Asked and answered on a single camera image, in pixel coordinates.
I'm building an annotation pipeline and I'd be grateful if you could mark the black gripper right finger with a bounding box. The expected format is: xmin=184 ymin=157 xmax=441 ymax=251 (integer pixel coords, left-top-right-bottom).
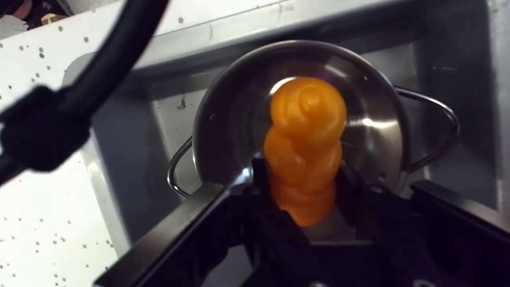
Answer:
xmin=334 ymin=164 xmax=510 ymax=287

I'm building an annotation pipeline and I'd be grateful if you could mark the grey toy sink basin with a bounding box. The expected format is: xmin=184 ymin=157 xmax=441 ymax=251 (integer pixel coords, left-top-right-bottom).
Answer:
xmin=60 ymin=0 xmax=503 ymax=287

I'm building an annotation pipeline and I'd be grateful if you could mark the yellow twisted toy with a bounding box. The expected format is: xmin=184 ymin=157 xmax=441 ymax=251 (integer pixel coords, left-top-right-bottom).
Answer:
xmin=261 ymin=75 xmax=348 ymax=230

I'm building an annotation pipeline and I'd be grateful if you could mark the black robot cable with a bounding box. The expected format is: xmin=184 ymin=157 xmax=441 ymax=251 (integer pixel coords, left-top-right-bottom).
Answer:
xmin=0 ymin=0 xmax=171 ymax=188

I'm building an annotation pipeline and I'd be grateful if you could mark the small steel pot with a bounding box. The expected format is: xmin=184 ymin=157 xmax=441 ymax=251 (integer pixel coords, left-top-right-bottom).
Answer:
xmin=165 ymin=39 xmax=461 ymax=201

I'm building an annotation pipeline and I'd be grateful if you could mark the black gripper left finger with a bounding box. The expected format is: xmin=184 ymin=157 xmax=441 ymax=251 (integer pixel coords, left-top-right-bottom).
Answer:
xmin=93 ymin=157 xmax=315 ymax=287

